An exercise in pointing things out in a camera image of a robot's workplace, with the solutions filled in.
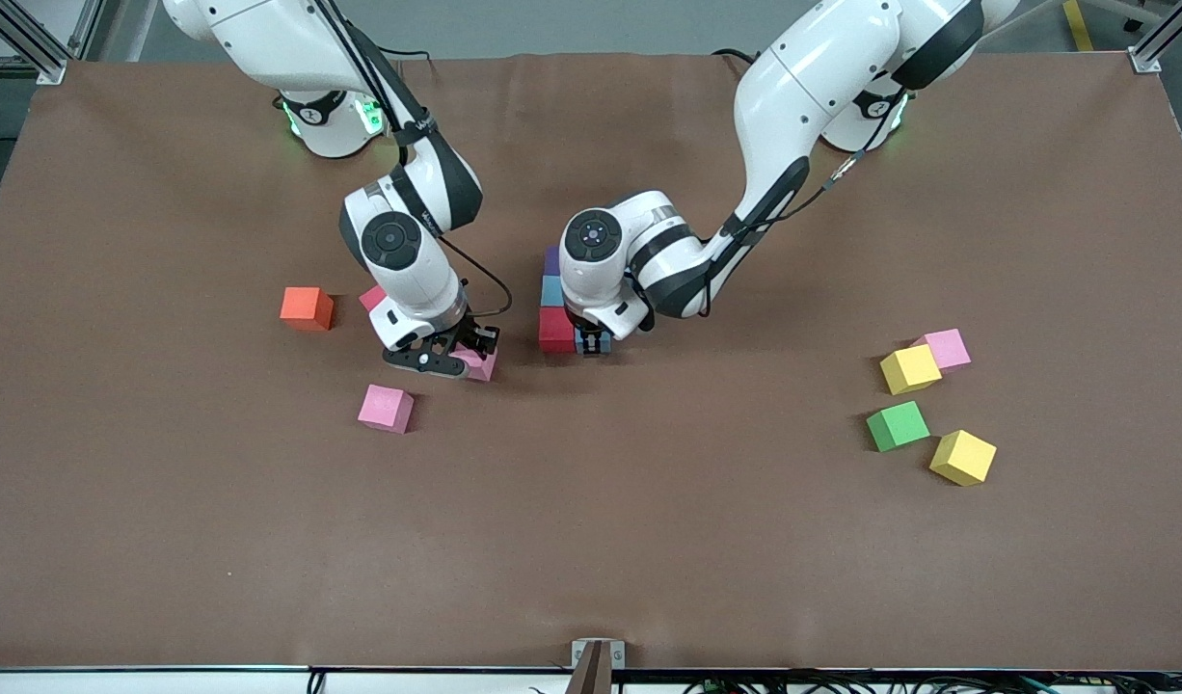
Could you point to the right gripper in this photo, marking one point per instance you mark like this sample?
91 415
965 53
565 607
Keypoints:
474 336

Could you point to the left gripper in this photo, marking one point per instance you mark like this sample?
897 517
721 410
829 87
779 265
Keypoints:
591 341

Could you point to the light blue foam cube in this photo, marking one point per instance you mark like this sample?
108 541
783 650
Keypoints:
578 344
550 289

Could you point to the pink foam cube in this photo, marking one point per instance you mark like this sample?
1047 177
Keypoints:
386 408
483 368
950 349

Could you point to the red foam cube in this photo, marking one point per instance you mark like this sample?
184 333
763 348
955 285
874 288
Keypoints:
555 330

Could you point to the purple foam cube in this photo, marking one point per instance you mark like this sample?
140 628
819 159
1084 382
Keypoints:
550 260

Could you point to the green foam cube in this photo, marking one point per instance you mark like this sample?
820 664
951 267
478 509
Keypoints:
898 426

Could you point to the yellow foam cube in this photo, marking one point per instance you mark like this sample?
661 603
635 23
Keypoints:
962 457
910 369

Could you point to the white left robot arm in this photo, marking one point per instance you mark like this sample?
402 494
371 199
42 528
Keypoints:
803 77

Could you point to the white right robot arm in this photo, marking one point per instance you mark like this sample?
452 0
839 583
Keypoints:
292 39

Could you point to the crimson foam cube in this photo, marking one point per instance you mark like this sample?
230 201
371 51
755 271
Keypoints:
371 297

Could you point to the orange foam cube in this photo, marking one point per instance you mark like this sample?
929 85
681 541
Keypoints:
307 308

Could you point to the brown table cover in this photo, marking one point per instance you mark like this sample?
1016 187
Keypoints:
649 540

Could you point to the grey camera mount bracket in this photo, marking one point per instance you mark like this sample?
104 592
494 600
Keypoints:
598 665

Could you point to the aluminium frame profile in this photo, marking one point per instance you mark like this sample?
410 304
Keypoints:
51 72
1145 63

